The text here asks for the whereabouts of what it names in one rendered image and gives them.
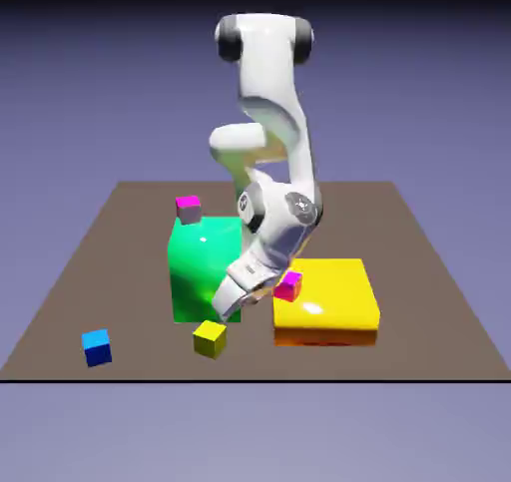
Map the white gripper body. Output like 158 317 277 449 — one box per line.
211 274 262 323

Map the small yellow cube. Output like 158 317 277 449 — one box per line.
192 319 229 360

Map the small magenta cube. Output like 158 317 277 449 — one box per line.
272 270 303 303
175 195 203 227

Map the small blue cube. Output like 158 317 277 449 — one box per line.
80 328 114 368

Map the large green box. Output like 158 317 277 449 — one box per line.
167 215 246 324

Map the large yellow box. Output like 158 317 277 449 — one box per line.
271 257 381 348

